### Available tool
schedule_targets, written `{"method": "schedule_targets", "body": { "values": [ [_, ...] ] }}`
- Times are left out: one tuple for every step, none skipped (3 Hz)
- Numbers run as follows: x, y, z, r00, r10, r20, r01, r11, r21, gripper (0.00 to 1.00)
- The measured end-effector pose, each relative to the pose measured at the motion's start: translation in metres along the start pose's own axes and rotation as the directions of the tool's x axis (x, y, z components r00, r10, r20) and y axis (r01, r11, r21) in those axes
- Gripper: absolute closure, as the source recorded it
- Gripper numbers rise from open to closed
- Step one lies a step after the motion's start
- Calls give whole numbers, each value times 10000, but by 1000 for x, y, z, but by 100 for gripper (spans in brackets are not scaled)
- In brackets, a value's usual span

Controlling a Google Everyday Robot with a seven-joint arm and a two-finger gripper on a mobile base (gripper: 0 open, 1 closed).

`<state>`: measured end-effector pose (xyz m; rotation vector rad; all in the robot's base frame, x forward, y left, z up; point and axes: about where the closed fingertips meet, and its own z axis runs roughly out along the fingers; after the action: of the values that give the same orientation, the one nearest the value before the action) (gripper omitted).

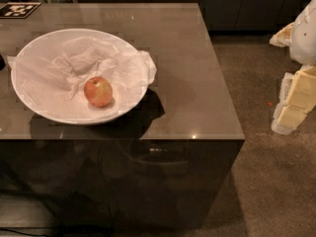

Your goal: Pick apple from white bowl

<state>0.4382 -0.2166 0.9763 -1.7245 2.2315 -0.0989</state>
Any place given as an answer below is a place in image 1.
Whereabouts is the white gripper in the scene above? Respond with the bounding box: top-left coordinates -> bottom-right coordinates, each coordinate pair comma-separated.
270,0 -> 316,135

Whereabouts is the white crumpled paper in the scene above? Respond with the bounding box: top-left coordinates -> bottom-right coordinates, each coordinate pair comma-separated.
8,38 -> 156,119

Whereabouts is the dark glossy table cabinet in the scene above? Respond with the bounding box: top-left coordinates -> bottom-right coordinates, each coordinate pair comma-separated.
1,4 -> 245,235

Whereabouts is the white bowl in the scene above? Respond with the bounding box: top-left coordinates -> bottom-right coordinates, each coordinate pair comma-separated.
8,29 -> 156,124

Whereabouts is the dark object at left edge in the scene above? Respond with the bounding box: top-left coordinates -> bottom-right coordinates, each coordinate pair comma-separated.
0,54 -> 6,71

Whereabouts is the black white fiducial marker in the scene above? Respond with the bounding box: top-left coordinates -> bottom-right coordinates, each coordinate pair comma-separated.
0,2 -> 40,19

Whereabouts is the red yellow apple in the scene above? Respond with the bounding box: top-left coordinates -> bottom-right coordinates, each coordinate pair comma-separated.
84,77 -> 113,108

